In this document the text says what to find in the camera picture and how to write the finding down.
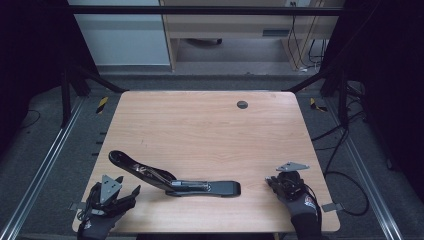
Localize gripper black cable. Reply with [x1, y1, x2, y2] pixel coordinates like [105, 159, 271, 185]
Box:
[304, 184, 324, 234]
[77, 182, 101, 234]

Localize black floor cable loop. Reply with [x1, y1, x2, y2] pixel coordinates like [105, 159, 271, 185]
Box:
[311, 109, 371, 217]

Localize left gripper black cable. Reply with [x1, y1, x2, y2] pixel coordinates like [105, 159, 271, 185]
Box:
[77, 182, 101, 234]

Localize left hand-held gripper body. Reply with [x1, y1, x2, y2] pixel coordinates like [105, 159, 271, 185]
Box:
[87, 174, 138, 218]

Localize grey tape piece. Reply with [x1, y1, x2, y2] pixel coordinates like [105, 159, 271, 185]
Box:
[321, 202, 345, 213]
[68, 201, 88, 212]

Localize black horizontal frame bar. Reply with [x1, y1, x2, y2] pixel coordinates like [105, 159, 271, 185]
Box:
[68, 5, 346, 16]

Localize white cabinet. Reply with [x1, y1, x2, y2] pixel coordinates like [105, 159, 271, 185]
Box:
[67, 0, 172, 67]

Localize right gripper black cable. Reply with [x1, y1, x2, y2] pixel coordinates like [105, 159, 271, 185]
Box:
[304, 184, 324, 234]

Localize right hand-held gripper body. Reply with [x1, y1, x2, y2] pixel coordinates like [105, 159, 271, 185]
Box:
[270, 161, 311, 202]

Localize light wooden desk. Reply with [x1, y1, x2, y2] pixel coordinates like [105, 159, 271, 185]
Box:
[159, 0, 348, 72]

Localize black metal frame strut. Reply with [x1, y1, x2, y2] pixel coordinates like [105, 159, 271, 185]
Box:
[60, 63, 129, 128]
[282, 64, 350, 128]

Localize person's left hand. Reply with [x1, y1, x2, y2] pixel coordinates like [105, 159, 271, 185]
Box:
[77, 205, 127, 240]

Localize aluminium floor rail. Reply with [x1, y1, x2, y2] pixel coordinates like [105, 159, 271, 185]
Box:
[0, 96, 87, 240]
[323, 98, 404, 240]

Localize hanging desk cables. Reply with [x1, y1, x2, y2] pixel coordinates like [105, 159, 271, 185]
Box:
[287, 1, 330, 73]

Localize yellow black hazard tape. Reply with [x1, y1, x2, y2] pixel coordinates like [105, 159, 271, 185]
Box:
[96, 96, 110, 115]
[309, 97, 328, 113]

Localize person's right hand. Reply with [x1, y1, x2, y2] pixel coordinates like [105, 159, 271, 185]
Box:
[277, 190, 322, 222]

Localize black stapler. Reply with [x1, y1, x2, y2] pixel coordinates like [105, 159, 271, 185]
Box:
[108, 149, 242, 199]

